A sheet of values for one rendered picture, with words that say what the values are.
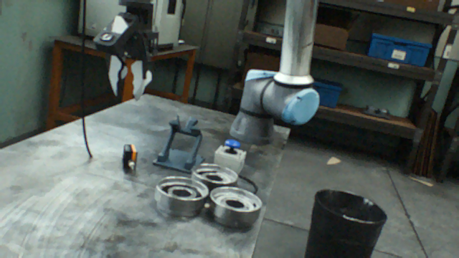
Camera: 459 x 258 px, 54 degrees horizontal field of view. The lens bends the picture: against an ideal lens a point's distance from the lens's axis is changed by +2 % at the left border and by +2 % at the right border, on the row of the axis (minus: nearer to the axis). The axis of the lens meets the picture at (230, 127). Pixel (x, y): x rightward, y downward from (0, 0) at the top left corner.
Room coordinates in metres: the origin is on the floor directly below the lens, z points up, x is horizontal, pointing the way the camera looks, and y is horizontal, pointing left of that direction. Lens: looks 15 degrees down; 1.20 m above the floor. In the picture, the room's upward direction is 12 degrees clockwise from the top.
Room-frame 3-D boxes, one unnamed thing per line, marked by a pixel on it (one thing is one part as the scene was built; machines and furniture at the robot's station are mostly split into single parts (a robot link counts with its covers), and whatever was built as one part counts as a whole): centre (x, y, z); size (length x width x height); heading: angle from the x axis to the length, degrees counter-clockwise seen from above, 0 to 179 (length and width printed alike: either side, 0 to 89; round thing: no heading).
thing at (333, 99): (4.47, -0.76, 0.56); 0.52 x 0.38 x 0.22; 78
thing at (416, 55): (4.37, -1.40, 1.11); 0.52 x 0.38 x 0.22; 81
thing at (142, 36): (0.98, 0.25, 1.11); 0.09 x 0.08 x 0.12; 166
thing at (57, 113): (3.58, 0.86, 0.39); 1.50 x 0.62 x 0.78; 171
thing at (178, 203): (0.81, 0.07, 0.82); 0.10 x 0.10 x 0.04
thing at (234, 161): (1.09, -0.02, 0.82); 0.08 x 0.07 x 0.05; 171
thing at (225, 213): (0.81, -0.04, 0.82); 0.10 x 0.10 x 0.04
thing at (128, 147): (0.95, 0.22, 0.82); 0.17 x 0.02 x 0.04; 21
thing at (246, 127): (1.42, -0.08, 0.85); 0.15 x 0.15 x 0.10
